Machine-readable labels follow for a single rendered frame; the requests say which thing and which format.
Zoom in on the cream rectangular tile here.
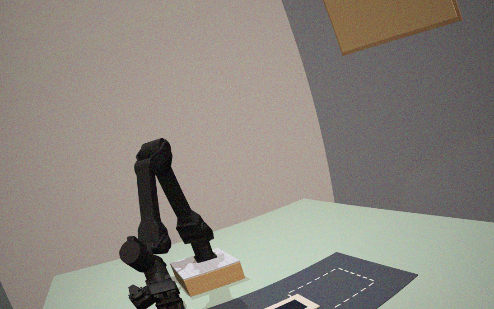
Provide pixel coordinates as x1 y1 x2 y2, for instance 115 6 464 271
265 294 320 309

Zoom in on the dark grey mat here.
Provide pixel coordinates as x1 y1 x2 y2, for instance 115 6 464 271
207 252 418 309

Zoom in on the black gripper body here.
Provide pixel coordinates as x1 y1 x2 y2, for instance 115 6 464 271
147 272 180 303

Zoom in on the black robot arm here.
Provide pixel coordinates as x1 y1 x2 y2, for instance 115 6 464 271
119 138 217 309

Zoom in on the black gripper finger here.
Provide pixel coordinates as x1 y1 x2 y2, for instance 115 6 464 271
155 298 184 309

